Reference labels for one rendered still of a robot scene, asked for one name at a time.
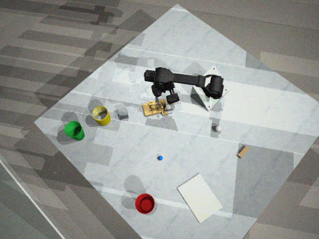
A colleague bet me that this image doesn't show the green cup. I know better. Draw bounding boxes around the green cup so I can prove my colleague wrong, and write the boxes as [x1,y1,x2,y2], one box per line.
[64,121,84,141]

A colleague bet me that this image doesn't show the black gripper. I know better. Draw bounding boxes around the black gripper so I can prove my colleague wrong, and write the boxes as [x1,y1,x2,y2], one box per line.
[162,82,179,104]

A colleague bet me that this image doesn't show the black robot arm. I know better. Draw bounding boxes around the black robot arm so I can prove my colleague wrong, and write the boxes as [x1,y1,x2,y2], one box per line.
[144,67,224,99]

